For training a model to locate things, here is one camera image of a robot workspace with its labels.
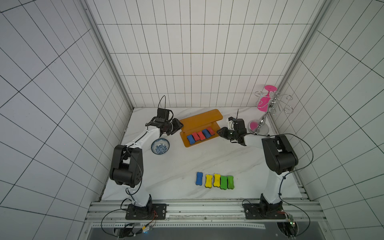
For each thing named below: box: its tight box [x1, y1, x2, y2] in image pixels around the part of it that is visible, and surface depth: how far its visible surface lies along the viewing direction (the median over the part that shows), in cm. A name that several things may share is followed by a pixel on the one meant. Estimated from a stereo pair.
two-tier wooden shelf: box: [180, 109, 223, 148], surface depth 100 cm
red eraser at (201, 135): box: [197, 131, 206, 141], surface depth 102 cm
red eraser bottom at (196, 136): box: [192, 132, 201, 141], surface depth 102 cm
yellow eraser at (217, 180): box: [213, 173, 221, 187], surface depth 83 cm
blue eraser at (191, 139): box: [187, 134, 195, 145], surface depth 100 cm
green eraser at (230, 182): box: [227, 175, 235, 190], surface depth 83 cm
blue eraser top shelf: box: [195, 172, 203, 186], surface depth 85 cm
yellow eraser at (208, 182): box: [205, 174, 213, 188], surface depth 83 cm
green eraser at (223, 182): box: [220, 175, 228, 190], surface depth 83 cm
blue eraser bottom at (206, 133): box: [202, 129, 211, 139], surface depth 102 cm
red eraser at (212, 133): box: [207, 126, 216, 136], surface depth 105 cm
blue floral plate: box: [150, 138, 170, 155], surface depth 97 cm
